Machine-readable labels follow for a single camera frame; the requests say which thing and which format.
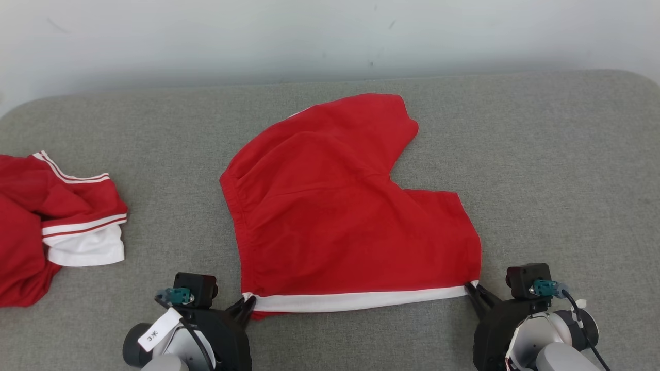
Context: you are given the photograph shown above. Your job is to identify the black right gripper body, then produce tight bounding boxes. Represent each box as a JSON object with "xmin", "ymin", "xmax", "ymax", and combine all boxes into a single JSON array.
[{"xmin": 473, "ymin": 300, "xmax": 547, "ymax": 371}]

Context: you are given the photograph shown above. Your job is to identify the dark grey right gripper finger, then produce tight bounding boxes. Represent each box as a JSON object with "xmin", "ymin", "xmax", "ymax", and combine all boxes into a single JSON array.
[
  {"xmin": 464, "ymin": 284, "xmax": 488, "ymax": 317},
  {"xmin": 472, "ymin": 282, "xmax": 500, "ymax": 306}
]

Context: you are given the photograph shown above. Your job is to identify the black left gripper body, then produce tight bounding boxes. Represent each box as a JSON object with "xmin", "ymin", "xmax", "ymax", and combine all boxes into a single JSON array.
[{"xmin": 191, "ymin": 309, "xmax": 252, "ymax": 371}]

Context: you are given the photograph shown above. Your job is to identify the red shorts white hem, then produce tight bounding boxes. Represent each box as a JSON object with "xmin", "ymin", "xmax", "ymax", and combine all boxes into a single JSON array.
[{"xmin": 219, "ymin": 93, "xmax": 483, "ymax": 321}]

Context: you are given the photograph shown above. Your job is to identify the red white basketball jersey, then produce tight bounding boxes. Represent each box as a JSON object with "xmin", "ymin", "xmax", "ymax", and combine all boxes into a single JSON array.
[{"xmin": 0, "ymin": 150, "xmax": 128, "ymax": 308}]

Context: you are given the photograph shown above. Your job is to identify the grey fabric sofa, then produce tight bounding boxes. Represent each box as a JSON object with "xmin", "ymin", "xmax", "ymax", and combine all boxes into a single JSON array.
[{"xmin": 0, "ymin": 70, "xmax": 660, "ymax": 371}]

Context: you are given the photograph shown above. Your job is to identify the black right arm cable teal plug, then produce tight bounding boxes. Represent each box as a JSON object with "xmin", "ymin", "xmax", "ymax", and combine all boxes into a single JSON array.
[{"xmin": 531, "ymin": 280, "xmax": 612, "ymax": 371}]

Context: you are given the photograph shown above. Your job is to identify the black arm cable teal plug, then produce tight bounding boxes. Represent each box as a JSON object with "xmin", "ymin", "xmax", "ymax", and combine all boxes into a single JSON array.
[
  {"xmin": 531, "ymin": 280, "xmax": 612, "ymax": 371},
  {"xmin": 156, "ymin": 288, "xmax": 215, "ymax": 371}
]

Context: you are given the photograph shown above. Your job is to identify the black left arm cable teal plug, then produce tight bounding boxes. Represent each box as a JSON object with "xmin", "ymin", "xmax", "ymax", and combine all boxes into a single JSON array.
[{"xmin": 156, "ymin": 288, "xmax": 215, "ymax": 371}]

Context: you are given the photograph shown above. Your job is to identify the white paper cable tag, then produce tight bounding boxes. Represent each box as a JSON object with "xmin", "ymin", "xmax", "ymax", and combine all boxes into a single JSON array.
[{"xmin": 138, "ymin": 308, "xmax": 184, "ymax": 353}]

